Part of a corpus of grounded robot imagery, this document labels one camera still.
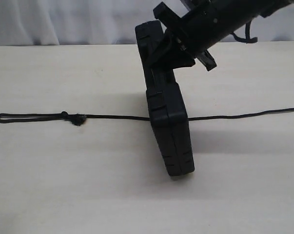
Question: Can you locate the white backdrop curtain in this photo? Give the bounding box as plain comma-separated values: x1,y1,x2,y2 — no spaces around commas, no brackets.
0,0,294,46

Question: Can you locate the black rope with loop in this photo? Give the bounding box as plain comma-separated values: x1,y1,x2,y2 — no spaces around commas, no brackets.
0,106,294,127

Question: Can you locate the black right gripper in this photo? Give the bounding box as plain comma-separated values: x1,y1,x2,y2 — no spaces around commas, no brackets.
147,2,216,71

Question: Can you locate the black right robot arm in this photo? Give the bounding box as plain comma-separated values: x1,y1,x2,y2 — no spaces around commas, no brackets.
146,0,294,71

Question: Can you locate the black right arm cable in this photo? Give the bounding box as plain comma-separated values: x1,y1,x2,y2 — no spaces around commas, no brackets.
232,23,258,45

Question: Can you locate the black plastic carry case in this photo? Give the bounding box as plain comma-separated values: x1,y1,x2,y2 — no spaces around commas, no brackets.
135,20,195,176

